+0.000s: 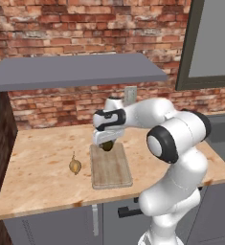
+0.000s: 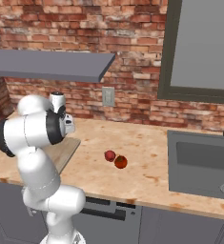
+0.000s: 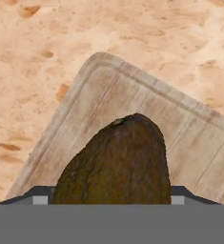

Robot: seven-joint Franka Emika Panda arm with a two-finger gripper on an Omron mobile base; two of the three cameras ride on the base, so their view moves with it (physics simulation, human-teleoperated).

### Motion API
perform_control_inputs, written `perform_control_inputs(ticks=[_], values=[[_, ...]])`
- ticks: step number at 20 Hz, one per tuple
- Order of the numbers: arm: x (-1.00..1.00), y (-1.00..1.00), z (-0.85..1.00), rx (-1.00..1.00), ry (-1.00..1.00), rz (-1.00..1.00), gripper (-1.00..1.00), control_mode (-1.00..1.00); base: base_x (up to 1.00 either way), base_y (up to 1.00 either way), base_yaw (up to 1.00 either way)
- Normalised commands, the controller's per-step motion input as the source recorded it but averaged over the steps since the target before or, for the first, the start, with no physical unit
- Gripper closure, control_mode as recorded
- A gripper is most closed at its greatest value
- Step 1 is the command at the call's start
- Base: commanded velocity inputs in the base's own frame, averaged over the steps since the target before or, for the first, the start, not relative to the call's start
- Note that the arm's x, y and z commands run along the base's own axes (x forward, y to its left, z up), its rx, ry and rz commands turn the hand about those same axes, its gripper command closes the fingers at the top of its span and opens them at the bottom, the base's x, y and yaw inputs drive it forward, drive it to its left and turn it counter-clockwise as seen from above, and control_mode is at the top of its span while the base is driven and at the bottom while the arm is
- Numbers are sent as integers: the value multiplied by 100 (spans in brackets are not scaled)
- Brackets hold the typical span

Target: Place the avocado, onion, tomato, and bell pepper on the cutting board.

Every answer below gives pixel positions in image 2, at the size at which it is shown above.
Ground grey dishwasher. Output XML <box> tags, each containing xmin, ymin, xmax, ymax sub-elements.
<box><xmin>72</xmin><ymin>195</ymin><xmax>143</xmax><ymax>244</ymax></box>

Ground wooden cutting board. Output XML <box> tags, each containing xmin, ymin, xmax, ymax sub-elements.
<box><xmin>45</xmin><ymin>136</ymin><xmax>82</xmax><ymax>175</ymax></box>

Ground black dishwasher handle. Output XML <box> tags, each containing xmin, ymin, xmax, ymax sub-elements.
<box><xmin>80</xmin><ymin>208</ymin><xmax>127</xmax><ymax>222</ymax></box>

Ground grey sink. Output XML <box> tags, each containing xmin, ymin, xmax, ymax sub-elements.
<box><xmin>166</xmin><ymin>129</ymin><xmax>224</xmax><ymax>201</ymax></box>

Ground grey wall socket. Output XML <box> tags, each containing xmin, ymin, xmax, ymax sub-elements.
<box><xmin>101</xmin><ymin>86</ymin><xmax>115</xmax><ymax>108</ymax></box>

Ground dark red onion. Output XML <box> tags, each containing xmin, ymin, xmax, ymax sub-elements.
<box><xmin>104</xmin><ymin>150</ymin><xmax>117</xmax><ymax>163</ymax></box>

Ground red tomato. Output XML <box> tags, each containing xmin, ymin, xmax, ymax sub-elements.
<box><xmin>113</xmin><ymin>154</ymin><xmax>129</xmax><ymax>170</ymax></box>

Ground grey wall shelf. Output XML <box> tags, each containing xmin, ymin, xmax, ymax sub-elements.
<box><xmin>0</xmin><ymin>49</ymin><xmax>117</xmax><ymax>84</ymax></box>

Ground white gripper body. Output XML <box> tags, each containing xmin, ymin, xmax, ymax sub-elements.
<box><xmin>64</xmin><ymin>113</ymin><xmax>76</xmax><ymax>135</ymax></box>

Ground grey cupboard door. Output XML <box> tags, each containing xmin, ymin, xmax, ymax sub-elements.
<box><xmin>0</xmin><ymin>180</ymin><xmax>50</xmax><ymax>244</ymax></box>
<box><xmin>138</xmin><ymin>205</ymin><xmax>224</xmax><ymax>244</ymax></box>

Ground dark framed window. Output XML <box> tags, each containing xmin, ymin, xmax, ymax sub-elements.
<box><xmin>157</xmin><ymin>0</ymin><xmax>224</xmax><ymax>105</ymax></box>

